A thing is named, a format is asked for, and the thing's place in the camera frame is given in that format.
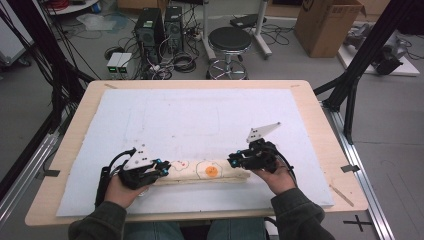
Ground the thin wooden stick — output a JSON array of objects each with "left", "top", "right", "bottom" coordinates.
[{"left": 329, "top": 184, "right": 355, "bottom": 208}]

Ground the right hand-held gripper cable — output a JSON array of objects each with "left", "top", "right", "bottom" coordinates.
[{"left": 274, "top": 151, "right": 298, "bottom": 186}]

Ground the person's right leg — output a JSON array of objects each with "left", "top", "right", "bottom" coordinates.
[{"left": 206, "top": 218, "right": 268, "bottom": 240}]

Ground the white panel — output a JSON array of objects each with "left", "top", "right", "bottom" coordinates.
[{"left": 0, "top": 0, "right": 35, "bottom": 66}]

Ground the brown cardboard box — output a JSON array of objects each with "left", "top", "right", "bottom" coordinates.
[{"left": 293, "top": 0, "right": 367, "bottom": 59}]

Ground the black metal frame strut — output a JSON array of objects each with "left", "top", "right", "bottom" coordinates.
[{"left": 313, "top": 0, "right": 424, "bottom": 145}]

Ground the hand-held gripper cable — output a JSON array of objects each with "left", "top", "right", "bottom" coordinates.
[
  {"left": 274, "top": 151, "right": 298, "bottom": 186},
  {"left": 94, "top": 148, "right": 138, "bottom": 208}
]

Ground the coiled black cable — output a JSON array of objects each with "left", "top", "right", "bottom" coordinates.
[{"left": 172, "top": 51, "right": 198, "bottom": 74}]

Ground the person's left leg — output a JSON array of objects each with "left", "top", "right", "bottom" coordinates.
[{"left": 123, "top": 222, "right": 186, "bottom": 240}]

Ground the cream cloth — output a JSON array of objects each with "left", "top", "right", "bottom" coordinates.
[{"left": 148, "top": 158, "right": 252, "bottom": 187}]

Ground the clear plastic sheet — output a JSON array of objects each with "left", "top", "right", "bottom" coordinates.
[{"left": 76, "top": 13, "right": 130, "bottom": 33}]

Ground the person's leg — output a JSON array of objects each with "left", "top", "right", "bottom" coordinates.
[
  {"left": 123, "top": 222, "right": 186, "bottom": 240},
  {"left": 206, "top": 218, "right": 268, "bottom": 240}
]

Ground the person's right hand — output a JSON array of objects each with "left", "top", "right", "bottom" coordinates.
[{"left": 252, "top": 164, "right": 295, "bottom": 196}]

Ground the large black computer tower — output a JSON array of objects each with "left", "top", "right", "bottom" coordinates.
[{"left": 134, "top": 7, "right": 166, "bottom": 65}]

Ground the black round stool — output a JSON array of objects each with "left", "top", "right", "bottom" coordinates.
[{"left": 206, "top": 26, "right": 253, "bottom": 80}]

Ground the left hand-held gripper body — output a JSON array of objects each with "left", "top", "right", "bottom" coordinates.
[{"left": 117, "top": 143, "right": 161, "bottom": 191}]

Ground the white metal stand leg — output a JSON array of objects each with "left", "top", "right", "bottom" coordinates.
[
  {"left": 254, "top": 0, "right": 273, "bottom": 60},
  {"left": 201, "top": 0, "right": 218, "bottom": 63}
]

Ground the grey and black robot device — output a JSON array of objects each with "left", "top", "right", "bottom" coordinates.
[{"left": 343, "top": 23, "right": 410, "bottom": 76}]

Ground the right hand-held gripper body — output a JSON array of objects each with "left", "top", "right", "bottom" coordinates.
[{"left": 241, "top": 122, "right": 282, "bottom": 174}]

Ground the person's left hand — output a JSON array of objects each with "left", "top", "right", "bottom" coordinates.
[{"left": 105, "top": 174, "right": 150, "bottom": 210}]

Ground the white foam board mat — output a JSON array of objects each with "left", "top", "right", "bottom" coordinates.
[{"left": 56, "top": 88, "right": 335, "bottom": 218}]

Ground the white power supply box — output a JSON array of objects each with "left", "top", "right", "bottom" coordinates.
[
  {"left": 106, "top": 52, "right": 123, "bottom": 76},
  {"left": 116, "top": 52, "right": 134, "bottom": 76}
]

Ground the white floor board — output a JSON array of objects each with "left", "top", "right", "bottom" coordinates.
[{"left": 337, "top": 43, "right": 421, "bottom": 78}]

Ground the black frame with cables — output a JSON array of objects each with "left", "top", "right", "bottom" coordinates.
[{"left": 0, "top": 0, "right": 98, "bottom": 201}]

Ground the aluminium rail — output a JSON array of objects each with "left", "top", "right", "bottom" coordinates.
[
  {"left": 0, "top": 133, "right": 60, "bottom": 225},
  {"left": 321, "top": 101, "right": 396, "bottom": 240}
]

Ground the slim black computer tower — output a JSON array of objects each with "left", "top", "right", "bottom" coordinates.
[{"left": 164, "top": 5, "right": 185, "bottom": 54}]

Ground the flat black case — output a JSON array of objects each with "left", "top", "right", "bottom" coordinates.
[{"left": 229, "top": 13, "right": 268, "bottom": 30}]

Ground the black tape cross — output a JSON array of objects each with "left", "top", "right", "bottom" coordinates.
[{"left": 343, "top": 214, "right": 373, "bottom": 233}]

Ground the round white table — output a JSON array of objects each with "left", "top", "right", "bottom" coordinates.
[{"left": 46, "top": 0, "right": 101, "bottom": 16}]

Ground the left hand-held gripper cable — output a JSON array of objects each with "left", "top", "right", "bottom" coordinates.
[{"left": 94, "top": 148, "right": 138, "bottom": 208}]

